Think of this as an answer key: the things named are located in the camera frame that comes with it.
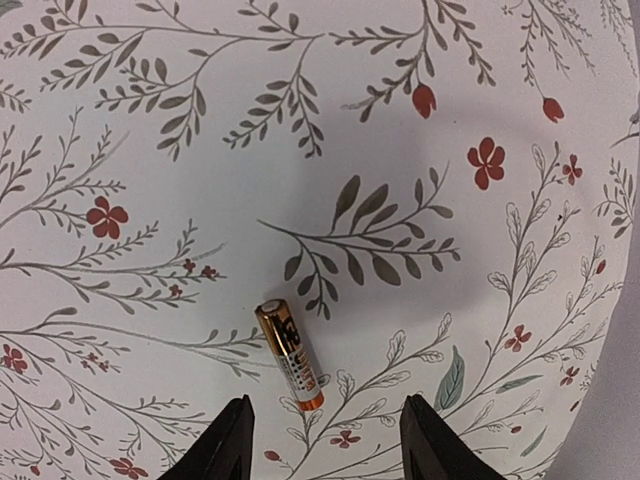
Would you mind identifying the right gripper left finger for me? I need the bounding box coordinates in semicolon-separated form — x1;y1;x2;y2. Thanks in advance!
159;395;255;480

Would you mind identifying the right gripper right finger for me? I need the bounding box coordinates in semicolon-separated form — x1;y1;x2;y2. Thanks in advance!
401;394;500;480

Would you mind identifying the gold battery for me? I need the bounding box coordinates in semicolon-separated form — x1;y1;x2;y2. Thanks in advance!
255;299;324;412

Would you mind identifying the floral patterned table mat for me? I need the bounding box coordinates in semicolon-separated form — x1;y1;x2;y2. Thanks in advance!
1;1;639;479

